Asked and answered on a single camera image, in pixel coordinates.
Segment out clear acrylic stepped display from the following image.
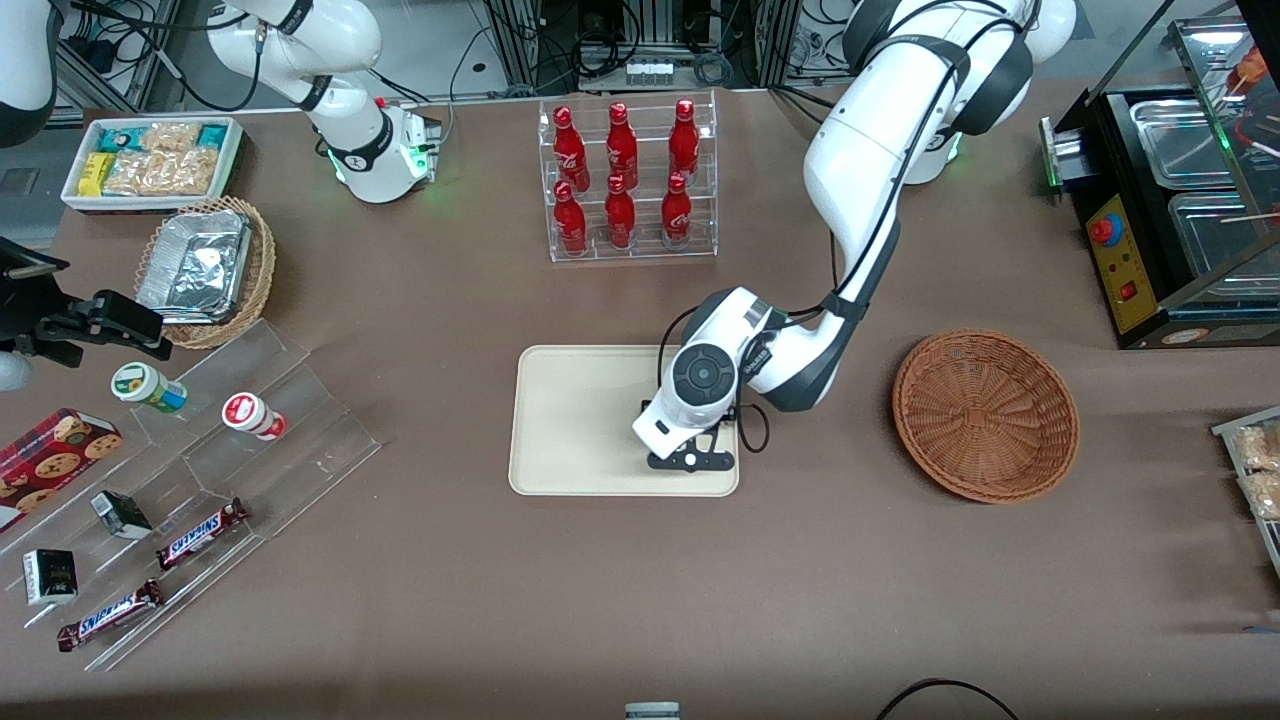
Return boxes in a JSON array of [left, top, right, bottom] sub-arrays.
[[0, 318, 384, 674]]

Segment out grey snack tray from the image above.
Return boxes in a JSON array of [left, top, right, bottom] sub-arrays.
[[1211, 405, 1280, 583]]

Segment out steel warmer pan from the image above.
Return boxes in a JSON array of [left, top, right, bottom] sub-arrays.
[[1166, 190, 1280, 303], [1128, 97, 1246, 193]]

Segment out aluminium foil tray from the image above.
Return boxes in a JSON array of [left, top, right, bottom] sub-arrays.
[[135, 209, 254, 326]]

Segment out white rectangular snack bin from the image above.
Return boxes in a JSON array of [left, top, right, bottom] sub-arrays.
[[60, 116, 246, 215]]

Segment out black and white small box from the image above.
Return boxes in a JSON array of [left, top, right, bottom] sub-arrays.
[[22, 548, 80, 608]]

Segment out red cookie box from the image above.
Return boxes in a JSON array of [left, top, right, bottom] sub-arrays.
[[0, 407, 125, 535]]

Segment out light wicker basket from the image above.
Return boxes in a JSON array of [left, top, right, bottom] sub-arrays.
[[133, 195, 278, 351]]

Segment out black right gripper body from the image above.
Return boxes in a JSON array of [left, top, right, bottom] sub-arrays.
[[0, 238, 71, 349]]

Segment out green label yogurt cup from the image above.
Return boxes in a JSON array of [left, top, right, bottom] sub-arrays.
[[110, 362, 190, 416]]

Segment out beige plastic tray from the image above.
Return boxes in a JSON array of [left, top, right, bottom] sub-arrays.
[[508, 345, 740, 498]]

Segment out red label yogurt cup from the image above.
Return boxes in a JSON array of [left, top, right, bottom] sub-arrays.
[[221, 392, 289, 443]]

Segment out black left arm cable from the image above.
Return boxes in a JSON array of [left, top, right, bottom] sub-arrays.
[[655, 0, 1046, 456]]

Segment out black food warmer appliance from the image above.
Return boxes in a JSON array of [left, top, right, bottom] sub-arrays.
[[1040, 15, 1280, 351]]

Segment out clear cracker bag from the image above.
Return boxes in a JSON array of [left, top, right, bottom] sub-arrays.
[[103, 147, 223, 198], [140, 121, 202, 157]]

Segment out brown Snickers bar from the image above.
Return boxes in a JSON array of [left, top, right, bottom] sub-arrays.
[[56, 578, 167, 654], [155, 497, 251, 573]]

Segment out clear acrylic bottle rack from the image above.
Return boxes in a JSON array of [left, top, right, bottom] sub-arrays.
[[538, 90, 719, 264]]

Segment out brown round wicker basket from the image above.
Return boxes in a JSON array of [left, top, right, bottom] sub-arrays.
[[892, 329, 1081, 504]]

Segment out black table cable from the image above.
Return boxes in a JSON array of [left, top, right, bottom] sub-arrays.
[[876, 678, 1022, 720]]

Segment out clear fried snack packet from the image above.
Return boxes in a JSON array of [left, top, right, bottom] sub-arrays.
[[1238, 471, 1280, 522], [1231, 424, 1280, 474]]

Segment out aluminium frame structure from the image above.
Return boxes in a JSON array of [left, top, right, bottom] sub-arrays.
[[478, 0, 806, 93]]

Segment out red cola bottle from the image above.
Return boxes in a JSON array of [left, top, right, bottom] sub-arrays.
[[604, 175, 637, 251], [605, 102, 639, 186], [553, 180, 589, 257], [668, 98, 701, 181], [661, 172, 694, 250], [552, 106, 589, 191]]

